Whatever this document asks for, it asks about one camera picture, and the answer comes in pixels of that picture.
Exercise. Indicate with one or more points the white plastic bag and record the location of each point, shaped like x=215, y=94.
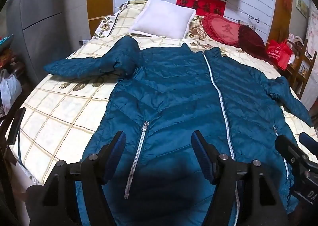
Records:
x=10, y=89

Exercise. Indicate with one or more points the framed wall picture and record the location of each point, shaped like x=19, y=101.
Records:
x=302, y=6

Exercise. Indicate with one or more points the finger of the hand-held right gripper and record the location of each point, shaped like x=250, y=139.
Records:
x=309, y=139
x=288, y=147

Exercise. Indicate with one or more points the red heart-shaped cushion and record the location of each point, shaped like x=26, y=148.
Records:
x=222, y=28

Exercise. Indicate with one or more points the bed with floral checked cover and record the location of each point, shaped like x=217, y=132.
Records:
x=64, y=106

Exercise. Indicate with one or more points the grey wardrobe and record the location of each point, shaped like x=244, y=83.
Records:
x=42, y=17

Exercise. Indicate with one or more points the white pillow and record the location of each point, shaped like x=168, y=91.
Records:
x=162, y=18

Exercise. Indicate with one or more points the dark red velvet cushion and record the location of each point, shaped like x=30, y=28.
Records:
x=251, y=41

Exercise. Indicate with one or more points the teal puffer jacket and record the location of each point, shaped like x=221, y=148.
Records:
x=174, y=91

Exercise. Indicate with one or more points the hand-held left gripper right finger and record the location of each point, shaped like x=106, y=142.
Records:
x=201, y=157

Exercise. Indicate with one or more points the red shopping bag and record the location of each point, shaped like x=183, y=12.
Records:
x=278, y=53

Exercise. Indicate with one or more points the dark wooden chair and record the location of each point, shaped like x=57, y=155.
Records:
x=12, y=131

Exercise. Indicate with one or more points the red wall banner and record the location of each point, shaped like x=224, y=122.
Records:
x=201, y=2

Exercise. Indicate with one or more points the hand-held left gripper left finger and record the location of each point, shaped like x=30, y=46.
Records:
x=119, y=147

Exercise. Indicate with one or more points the wooden side shelf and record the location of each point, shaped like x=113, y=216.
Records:
x=301, y=67

